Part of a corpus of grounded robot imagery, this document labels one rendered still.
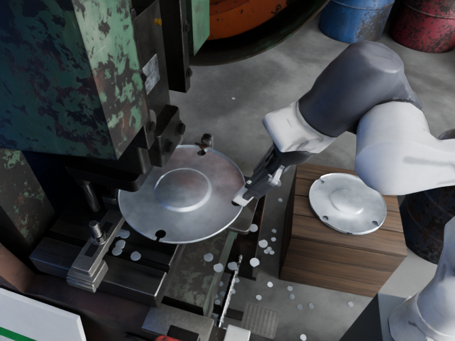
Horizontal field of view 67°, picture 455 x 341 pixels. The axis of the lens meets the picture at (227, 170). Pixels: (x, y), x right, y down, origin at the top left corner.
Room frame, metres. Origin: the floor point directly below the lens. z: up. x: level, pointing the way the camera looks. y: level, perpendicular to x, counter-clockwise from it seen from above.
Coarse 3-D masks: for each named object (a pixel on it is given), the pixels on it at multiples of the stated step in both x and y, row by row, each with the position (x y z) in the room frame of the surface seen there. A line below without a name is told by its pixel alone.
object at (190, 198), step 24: (168, 168) 0.57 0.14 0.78; (192, 168) 0.57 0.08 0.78; (216, 168) 0.58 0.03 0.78; (120, 192) 0.49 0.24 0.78; (144, 192) 0.49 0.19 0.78; (168, 192) 0.49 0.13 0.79; (192, 192) 0.49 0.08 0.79; (216, 192) 0.50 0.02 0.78; (144, 216) 0.43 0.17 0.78; (168, 216) 0.43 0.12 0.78; (192, 216) 0.43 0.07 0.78; (216, 216) 0.44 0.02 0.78; (168, 240) 0.37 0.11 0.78; (192, 240) 0.37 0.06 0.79
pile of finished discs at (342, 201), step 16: (336, 176) 0.97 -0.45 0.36; (352, 176) 0.97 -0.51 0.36; (320, 192) 0.87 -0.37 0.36; (336, 192) 0.87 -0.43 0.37; (352, 192) 0.88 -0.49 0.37; (368, 192) 0.89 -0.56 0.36; (320, 208) 0.79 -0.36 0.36; (336, 208) 0.80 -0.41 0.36; (352, 208) 0.80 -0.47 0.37; (368, 208) 0.80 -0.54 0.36; (384, 208) 0.81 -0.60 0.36; (336, 224) 0.73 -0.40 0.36; (352, 224) 0.73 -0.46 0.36; (368, 224) 0.73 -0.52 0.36
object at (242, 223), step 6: (234, 204) 0.47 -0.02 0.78; (246, 204) 0.47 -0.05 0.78; (252, 204) 0.47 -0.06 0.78; (246, 210) 0.46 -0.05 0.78; (252, 210) 0.46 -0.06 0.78; (240, 216) 0.44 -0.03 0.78; (246, 216) 0.44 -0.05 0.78; (252, 216) 0.44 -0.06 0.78; (234, 222) 0.42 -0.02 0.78; (240, 222) 0.42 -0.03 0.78; (246, 222) 0.43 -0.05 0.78; (228, 228) 0.41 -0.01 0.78; (234, 228) 0.41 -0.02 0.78; (240, 228) 0.41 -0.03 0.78; (246, 228) 0.41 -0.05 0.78
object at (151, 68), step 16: (144, 0) 0.58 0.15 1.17; (144, 16) 0.53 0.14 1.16; (144, 32) 0.53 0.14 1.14; (160, 32) 0.58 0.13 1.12; (144, 48) 0.52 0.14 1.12; (160, 48) 0.57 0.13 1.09; (144, 64) 0.51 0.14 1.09; (160, 64) 0.57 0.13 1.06; (160, 80) 0.56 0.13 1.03; (160, 96) 0.55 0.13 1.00; (160, 112) 0.54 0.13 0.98; (176, 112) 0.54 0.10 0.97; (160, 128) 0.49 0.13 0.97; (176, 128) 0.53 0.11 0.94; (160, 144) 0.47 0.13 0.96; (176, 144) 0.53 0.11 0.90; (96, 160) 0.47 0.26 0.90; (112, 160) 0.46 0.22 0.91; (128, 160) 0.46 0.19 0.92; (144, 160) 0.46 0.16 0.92; (160, 160) 0.47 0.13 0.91
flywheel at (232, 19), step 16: (224, 0) 0.87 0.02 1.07; (240, 0) 0.84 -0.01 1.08; (256, 0) 0.81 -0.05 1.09; (272, 0) 0.80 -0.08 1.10; (288, 0) 0.79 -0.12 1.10; (224, 16) 0.83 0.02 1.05; (240, 16) 0.82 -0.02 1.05; (256, 16) 0.81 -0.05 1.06; (272, 16) 0.80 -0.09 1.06; (224, 32) 0.83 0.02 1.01; (240, 32) 0.82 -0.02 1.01
